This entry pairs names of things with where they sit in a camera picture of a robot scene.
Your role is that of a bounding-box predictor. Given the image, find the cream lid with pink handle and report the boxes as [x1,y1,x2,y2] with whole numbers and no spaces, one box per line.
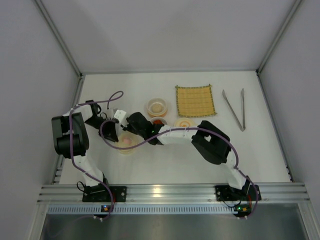
[115,131,138,155]

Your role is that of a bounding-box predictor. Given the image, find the orange sausage piece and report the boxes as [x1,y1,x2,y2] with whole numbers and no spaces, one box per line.
[153,119,163,125]

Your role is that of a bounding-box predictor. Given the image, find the metal tongs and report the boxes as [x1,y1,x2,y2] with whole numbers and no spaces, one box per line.
[221,87,247,132]

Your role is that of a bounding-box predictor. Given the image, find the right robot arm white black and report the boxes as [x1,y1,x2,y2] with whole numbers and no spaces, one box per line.
[121,112,261,201]

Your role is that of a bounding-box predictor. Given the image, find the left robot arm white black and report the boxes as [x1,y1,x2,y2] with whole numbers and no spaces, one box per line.
[51,100,118,197]

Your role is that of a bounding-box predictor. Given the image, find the pink bowl white inside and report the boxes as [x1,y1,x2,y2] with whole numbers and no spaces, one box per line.
[150,116,168,125]

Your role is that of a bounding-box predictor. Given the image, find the orange bowl white inside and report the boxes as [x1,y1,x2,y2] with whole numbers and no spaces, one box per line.
[146,97,169,118]

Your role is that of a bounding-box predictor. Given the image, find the bamboo mat green edge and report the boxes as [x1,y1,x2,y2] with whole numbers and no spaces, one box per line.
[175,84,217,118]

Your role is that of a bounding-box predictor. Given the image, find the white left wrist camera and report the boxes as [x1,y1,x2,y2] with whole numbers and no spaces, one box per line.
[113,109,128,126]

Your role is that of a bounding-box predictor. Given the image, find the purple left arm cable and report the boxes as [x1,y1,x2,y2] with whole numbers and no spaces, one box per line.
[68,90,124,221]

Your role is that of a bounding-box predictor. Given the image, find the cream lid with orange handle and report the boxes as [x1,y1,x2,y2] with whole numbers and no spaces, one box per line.
[173,117,197,128]

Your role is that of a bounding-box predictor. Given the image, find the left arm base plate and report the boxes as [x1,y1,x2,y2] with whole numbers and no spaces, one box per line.
[82,184,127,203]

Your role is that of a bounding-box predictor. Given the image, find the slotted grey cable duct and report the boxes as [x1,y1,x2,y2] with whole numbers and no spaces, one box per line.
[46,202,301,215]

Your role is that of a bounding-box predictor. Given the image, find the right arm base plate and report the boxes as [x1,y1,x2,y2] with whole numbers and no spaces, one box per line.
[214,185,262,202]

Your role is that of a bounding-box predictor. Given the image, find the left upright frame post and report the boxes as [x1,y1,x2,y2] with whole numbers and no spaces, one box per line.
[32,0,83,80]

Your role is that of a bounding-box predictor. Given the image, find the upright frame post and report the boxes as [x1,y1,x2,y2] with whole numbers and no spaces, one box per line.
[255,0,305,76]
[32,0,83,80]

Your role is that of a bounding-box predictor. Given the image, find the aluminium frame rail front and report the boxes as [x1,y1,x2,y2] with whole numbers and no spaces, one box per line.
[37,182,310,205]

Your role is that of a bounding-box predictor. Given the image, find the right upright frame post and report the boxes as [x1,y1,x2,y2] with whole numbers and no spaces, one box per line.
[255,0,305,76]

